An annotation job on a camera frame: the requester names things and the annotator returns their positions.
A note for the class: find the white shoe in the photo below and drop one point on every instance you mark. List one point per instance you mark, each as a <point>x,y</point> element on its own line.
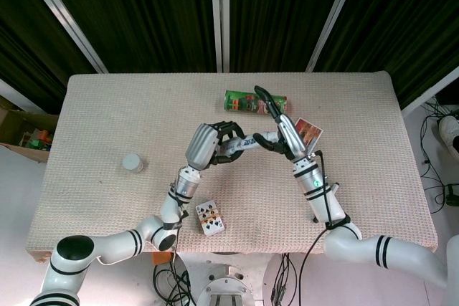
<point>450,128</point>

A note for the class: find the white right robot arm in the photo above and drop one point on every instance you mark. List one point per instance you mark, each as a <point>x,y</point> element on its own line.
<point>358,241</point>

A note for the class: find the cardboard box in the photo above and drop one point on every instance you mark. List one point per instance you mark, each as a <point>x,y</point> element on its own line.
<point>21,141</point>

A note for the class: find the green Pringles can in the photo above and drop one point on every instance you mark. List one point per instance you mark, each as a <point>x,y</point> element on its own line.
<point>244,102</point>

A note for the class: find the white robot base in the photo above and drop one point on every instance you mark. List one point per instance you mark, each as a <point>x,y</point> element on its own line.
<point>229,281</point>

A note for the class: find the playing card deck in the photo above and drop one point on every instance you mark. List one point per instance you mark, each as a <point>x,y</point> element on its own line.
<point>211,220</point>

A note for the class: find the beige waffle table cloth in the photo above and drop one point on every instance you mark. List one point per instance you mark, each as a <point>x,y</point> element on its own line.
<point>107,123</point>

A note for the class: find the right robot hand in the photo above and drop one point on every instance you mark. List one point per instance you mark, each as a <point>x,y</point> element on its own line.
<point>292,134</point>

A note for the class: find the photo card with white border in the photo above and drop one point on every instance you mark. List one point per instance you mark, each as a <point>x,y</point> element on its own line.
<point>311,134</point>

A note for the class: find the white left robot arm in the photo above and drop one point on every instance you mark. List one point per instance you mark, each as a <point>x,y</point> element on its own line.
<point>118,238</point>

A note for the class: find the white toothpaste tube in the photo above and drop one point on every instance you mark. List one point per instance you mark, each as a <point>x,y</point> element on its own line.
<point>247,142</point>

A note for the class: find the dark pleated curtain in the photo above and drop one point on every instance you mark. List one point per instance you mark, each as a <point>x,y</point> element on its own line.
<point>154,15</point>

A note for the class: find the orange tag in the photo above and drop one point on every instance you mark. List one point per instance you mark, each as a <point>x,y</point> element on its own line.
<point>161,258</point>

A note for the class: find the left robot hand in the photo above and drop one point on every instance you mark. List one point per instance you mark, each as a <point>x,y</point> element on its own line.
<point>201,144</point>

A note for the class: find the white frame post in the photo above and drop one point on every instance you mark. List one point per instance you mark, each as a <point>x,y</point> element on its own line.
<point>430,92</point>
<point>18,95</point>
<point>219,15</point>
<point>333,15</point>
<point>64,19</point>

